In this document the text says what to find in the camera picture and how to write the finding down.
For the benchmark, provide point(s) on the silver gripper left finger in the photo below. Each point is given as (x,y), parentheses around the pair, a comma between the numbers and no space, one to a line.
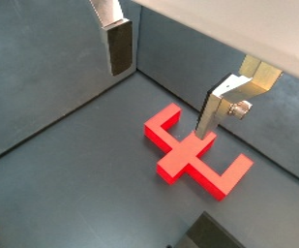
(116,29)

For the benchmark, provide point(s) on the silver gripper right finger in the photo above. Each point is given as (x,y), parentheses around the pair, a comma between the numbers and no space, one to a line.
(227,98)

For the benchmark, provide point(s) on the red cross-shaped block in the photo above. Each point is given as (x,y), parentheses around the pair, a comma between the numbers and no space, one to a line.
(181,158)

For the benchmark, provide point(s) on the black slotted holder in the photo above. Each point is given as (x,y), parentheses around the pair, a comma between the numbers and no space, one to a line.
(207,234)

